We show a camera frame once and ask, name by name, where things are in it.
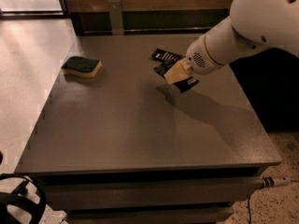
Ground black office chair base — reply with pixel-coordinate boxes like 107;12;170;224
0;174;47;224

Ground white drawer handle knob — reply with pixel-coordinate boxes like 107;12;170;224
261;176;291;189

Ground left metal wall bracket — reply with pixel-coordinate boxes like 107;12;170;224
107;0;124;35

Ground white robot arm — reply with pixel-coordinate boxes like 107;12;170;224
164;0;299;84

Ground grey drawer cabinet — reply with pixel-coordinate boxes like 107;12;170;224
17;35;280;224

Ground dark blue rxbar wrapper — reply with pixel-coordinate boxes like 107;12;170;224
154;60;199;92

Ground green and yellow sponge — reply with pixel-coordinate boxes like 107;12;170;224
62;56;102;78

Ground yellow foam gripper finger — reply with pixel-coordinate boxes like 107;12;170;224
164;59;192;84

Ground black hanging cable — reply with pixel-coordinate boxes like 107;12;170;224
247;195;252;224

